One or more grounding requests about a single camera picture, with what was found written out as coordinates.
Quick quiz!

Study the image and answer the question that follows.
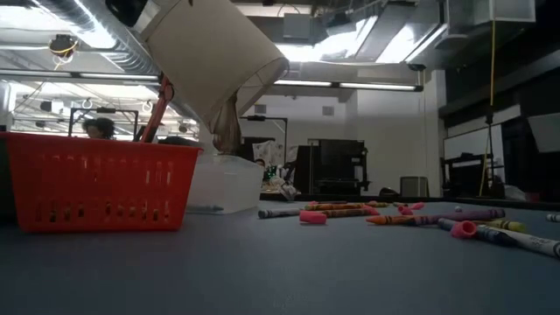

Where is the black metal frame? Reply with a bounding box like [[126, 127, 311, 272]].
[[68, 106, 140, 133]]

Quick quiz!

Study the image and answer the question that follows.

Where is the whiteboard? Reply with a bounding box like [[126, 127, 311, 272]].
[[443, 123, 504, 159]]

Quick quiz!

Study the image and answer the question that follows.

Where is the red desk lamp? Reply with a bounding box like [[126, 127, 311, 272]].
[[139, 76, 175, 144]]

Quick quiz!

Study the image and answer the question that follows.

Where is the patterned white sheet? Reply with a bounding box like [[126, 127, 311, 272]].
[[252, 139, 286, 166]]

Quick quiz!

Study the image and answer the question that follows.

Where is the grey trash can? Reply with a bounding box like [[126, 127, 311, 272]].
[[399, 175, 431, 199]]

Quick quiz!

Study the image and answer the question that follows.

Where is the brown red crayon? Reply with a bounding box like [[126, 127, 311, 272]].
[[321, 207, 373, 220]]

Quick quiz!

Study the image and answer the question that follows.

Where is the green plastic basket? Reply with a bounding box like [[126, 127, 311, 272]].
[[0, 139, 14, 222]]

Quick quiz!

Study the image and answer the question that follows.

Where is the person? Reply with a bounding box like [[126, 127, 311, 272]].
[[80, 116, 116, 141]]

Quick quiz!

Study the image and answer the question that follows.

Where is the table lamp with white shade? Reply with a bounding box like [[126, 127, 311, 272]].
[[138, 0, 291, 155]]

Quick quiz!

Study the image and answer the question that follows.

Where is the black light stand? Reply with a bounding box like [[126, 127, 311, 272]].
[[480, 108, 498, 199]]

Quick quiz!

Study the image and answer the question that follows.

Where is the red plastic basket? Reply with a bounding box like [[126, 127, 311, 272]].
[[0, 131, 203, 234]]

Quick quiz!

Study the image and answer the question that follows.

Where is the long ceiling light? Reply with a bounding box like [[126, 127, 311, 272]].
[[0, 68, 159, 82], [273, 79, 424, 93]]

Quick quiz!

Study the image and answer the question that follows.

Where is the white crayon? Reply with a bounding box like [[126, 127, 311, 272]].
[[479, 226, 560, 260]]

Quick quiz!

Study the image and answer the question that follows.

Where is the tilted white panel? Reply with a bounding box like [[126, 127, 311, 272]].
[[527, 112, 560, 154]]

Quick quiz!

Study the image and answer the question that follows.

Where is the white ceiling box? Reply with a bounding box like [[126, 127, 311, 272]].
[[283, 11, 313, 41]]

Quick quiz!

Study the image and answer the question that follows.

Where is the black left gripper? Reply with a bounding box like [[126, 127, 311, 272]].
[[104, 0, 149, 28]]

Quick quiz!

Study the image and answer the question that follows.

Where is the silver ventilation duct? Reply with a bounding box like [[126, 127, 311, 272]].
[[37, 0, 161, 76]]

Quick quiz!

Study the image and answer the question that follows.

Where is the black ceiling device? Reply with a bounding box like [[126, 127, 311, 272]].
[[47, 33, 81, 59]]

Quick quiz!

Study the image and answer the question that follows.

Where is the clear plastic bin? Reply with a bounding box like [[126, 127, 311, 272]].
[[185, 152, 266, 216]]

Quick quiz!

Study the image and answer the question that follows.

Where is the white paper clutter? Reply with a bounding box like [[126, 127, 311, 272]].
[[262, 174, 303, 203]]

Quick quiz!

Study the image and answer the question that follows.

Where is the black pole stand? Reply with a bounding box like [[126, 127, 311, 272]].
[[239, 115, 290, 166]]

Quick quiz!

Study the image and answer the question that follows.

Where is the black equipment rack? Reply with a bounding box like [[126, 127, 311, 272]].
[[293, 138, 371, 196]]

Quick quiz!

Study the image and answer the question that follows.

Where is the black side table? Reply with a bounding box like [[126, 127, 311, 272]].
[[440, 152, 495, 199]]

